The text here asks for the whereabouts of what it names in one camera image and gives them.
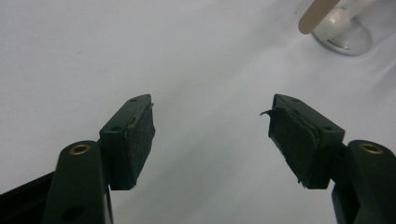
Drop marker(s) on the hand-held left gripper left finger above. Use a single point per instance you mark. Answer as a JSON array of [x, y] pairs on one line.
[[124, 146]]

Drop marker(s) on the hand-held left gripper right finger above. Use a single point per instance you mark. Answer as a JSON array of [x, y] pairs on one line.
[[311, 146]]

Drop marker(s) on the clear glass jar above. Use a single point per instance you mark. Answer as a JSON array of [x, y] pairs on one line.
[[345, 32]]

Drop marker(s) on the wooden stick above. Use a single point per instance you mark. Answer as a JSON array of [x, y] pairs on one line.
[[316, 15]]

